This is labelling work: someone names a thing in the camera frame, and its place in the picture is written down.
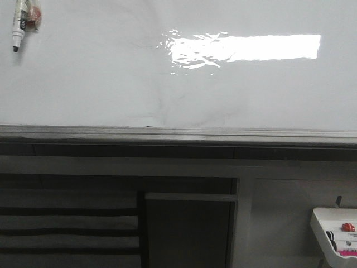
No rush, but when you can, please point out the dark grey cabinet panel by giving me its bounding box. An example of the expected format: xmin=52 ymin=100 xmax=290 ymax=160
xmin=145 ymin=193 xmax=238 ymax=267

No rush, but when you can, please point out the black capped marker in tray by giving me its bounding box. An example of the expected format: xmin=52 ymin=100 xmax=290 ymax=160
xmin=326 ymin=231 xmax=337 ymax=251

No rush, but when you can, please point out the white plastic storage tray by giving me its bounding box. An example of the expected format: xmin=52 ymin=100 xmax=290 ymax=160
xmin=310 ymin=208 xmax=356 ymax=267

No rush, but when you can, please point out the grey slatted shelf unit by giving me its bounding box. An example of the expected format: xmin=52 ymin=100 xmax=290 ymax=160
xmin=1 ymin=189 xmax=149 ymax=267

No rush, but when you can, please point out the pink eraser in tray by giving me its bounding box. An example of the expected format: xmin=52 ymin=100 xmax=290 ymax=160
xmin=338 ymin=250 xmax=357 ymax=257

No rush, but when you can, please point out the white whiteboard with grey frame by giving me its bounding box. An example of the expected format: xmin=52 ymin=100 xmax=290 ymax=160
xmin=1 ymin=1 xmax=356 ymax=146

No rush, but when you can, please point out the white whiteboard marker pen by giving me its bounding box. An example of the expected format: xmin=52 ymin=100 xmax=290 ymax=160
xmin=12 ymin=0 xmax=42 ymax=53

